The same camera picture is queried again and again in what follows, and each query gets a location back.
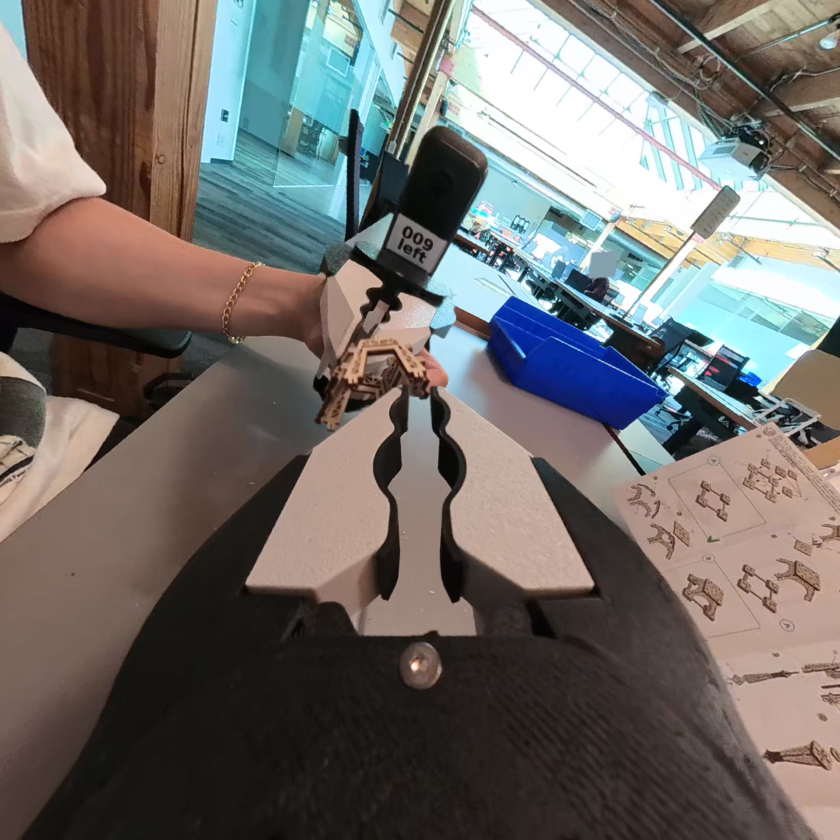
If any black mesh office chair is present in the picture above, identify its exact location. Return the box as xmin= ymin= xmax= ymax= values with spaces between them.
xmin=646 ymin=317 xmax=698 ymax=395

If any beige rounded panel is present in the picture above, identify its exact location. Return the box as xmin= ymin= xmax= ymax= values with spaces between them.
xmin=769 ymin=350 xmax=840 ymax=414

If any white metal stand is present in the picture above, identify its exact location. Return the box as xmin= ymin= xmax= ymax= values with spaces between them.
xmin=753 ymin=395 xmax=823 ymax=437

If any printed white t-shirt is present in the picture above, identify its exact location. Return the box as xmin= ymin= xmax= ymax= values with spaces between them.
xmin=0 ymin=20 xmax=120 ymax=542

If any black chair armrest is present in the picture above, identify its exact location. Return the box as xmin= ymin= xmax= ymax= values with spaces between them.
xmin=0 ymin=292 xmax=193 ymax=361

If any black high-back chair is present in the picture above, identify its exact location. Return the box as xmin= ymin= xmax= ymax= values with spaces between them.
xmin=367 ymin=151 xmax=411 ymax=227
xmin=346 ymin=108 xmax=366 ymax=240

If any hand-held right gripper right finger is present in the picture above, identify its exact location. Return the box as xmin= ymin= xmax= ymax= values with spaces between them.
xmin=431 ymin=387 xmax=595 ymax=634

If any blue plastic bin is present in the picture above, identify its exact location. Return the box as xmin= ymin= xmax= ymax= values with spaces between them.
xmin=489 ymin=297 xmax=668 ymax=431

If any white projector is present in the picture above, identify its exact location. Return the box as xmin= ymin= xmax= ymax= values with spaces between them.
xmin=697 ymin=126 xmax=774 ymax=179

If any grey desk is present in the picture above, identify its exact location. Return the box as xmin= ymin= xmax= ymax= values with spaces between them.
xmin=0 ymin=322 xmax=677 ymax=840

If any black red office chair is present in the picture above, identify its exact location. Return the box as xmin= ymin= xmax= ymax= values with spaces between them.
xmin=697 ymin=344 xmax=751 ymax=398

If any small wooden lattice assembly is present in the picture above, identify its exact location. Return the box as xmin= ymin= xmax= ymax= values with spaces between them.
xmin=315 ymin=336 xmax=435 ymax=432

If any diagram instruction sheet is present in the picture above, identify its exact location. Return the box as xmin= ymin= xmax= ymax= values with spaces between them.
xmin=610 ymin=423 xmax=840 ymax=840

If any gold chain bracelet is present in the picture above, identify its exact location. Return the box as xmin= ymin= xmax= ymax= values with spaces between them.
xmin=221 ymin=261 xmax=265 ymax=345

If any white table with wooden edge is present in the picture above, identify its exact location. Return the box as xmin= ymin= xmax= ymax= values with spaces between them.
xmin=446 ymin=243 xmax=546 ymax=339

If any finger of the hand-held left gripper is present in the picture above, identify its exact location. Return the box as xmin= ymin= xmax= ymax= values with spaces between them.
xmin=367 ymin=292 xmax=439 ymax=352
xmin=317 ymin=259 xmax=395 ymax=382

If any person's left hand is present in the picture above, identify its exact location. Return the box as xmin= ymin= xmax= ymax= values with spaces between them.
xmin=289 ymin=272 xmax=450 ymax=389

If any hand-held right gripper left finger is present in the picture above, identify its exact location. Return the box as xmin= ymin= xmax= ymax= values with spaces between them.
xmin=246 ymin=387 xmax=411 ymax=632

